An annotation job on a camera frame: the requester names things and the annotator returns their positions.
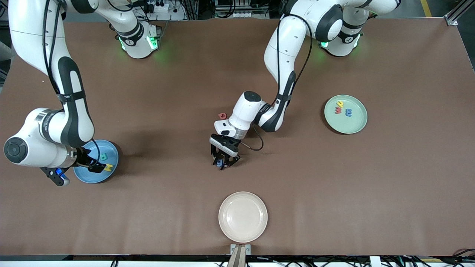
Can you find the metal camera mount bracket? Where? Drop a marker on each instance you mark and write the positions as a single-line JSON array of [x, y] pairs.
[[240, 256]]

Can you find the aluminium frame post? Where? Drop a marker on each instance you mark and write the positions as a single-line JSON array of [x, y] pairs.
[[458, 13]]

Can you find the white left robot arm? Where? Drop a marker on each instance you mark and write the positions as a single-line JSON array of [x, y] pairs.
[[285, 44]]

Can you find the teal foam letter R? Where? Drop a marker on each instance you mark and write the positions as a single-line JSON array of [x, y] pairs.
[[103, 157]]

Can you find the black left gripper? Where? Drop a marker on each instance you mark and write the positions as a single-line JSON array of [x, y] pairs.
[[224, 154]]

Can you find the blue plate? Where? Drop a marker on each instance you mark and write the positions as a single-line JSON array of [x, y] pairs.
[[111, 154]]

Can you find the white power strip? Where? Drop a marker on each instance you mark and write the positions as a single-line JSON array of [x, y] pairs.
[[157, 7]]

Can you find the grey equipment rack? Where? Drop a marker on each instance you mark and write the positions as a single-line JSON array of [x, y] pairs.
[[241, 7]]

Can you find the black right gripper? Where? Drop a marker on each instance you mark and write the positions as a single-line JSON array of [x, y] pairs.
[[84, 158]]

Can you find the blue foam letter E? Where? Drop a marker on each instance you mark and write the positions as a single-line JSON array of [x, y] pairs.
[[349, 112]]

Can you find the green plate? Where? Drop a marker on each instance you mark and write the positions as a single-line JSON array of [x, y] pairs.
[[350, 124]]

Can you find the red foam letter G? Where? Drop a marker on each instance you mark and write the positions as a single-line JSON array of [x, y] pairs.
[[221, 115]]

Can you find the yellow foam letter H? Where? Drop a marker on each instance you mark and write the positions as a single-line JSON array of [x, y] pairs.
[[108, 168]]

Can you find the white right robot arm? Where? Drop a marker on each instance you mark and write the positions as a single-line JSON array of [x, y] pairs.
[[33, 37]]

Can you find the beige plate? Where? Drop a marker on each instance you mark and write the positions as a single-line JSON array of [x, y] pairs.
[[243, 217]]

